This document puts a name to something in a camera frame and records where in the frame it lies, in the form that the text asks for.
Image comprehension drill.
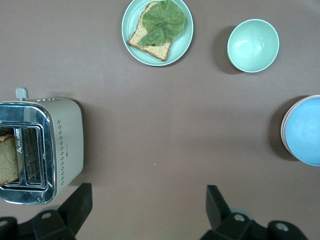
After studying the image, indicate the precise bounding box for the brown table cover sheet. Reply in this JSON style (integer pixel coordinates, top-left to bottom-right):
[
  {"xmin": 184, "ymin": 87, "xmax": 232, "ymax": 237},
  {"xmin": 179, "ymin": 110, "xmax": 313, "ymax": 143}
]
[{"xmin": 0, "ymin": 0, "xmax": 320, "ymax": 240}]

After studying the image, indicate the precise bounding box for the beige plate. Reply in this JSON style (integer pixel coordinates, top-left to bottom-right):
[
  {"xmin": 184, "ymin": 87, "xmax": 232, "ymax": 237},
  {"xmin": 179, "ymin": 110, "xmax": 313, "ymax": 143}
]
[{"xmin": 280, "ymin": 94, "xmax": 320, "ymax": 165}]

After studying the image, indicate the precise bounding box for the green bowl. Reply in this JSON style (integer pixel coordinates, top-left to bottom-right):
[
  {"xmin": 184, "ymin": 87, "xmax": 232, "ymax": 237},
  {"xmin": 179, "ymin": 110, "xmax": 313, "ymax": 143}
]
[{"xmin": 226, "ymin": 18, "xmax": 280, "ymax": 74}]

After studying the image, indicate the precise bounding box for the green plate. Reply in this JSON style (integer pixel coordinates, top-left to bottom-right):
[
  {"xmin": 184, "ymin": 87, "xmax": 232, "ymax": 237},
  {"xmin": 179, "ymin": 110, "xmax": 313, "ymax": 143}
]
[{"xmin": 121, "ymin": 0, "xmax": 195, "ymax": 67}]

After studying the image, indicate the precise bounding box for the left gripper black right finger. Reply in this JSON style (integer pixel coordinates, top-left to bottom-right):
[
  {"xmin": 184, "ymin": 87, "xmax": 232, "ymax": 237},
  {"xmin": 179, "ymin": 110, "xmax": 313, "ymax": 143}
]
[{"xmin": 199, "ymin": 184, "xmax": 270, "ymax": 240}]

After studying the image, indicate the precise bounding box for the blue plate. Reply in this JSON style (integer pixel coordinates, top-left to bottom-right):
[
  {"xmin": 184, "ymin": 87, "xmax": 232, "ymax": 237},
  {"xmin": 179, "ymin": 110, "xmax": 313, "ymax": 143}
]
[{"xmin": 284, "ymin": 96, "xmax": 320, "ymax": 167}]

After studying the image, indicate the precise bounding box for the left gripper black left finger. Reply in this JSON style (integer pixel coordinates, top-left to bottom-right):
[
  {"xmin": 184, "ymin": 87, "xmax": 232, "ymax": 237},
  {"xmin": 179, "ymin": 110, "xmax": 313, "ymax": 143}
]
[{"xmin": 31, "ymin": 182, "xmax": 94, "ymax": 240}]

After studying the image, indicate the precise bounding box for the brown bread slice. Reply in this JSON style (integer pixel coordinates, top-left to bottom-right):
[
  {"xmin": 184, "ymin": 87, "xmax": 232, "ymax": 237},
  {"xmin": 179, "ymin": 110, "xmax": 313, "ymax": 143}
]
[
  {"xmin": 0, "ymin": 133, "xmax": 24, "ymax": 187},
  {"xmin": 127, "ymin": 1, "xmax": 176, "ymax": 62}
]

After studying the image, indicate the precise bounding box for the green lettuce leaf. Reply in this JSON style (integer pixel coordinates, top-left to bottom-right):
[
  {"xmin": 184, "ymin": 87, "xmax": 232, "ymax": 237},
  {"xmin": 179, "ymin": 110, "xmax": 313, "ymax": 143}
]
[{"xmin": 137, "ymin": 0, "xmax": 187, "ymax": 48}]

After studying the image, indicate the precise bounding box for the beige chrome toaster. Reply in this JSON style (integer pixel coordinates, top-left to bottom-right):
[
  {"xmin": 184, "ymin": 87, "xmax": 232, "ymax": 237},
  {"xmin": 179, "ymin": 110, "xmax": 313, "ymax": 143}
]
[{"xmin": 0, "ymin": 86, "xmax": 85, "ymax": 206}]

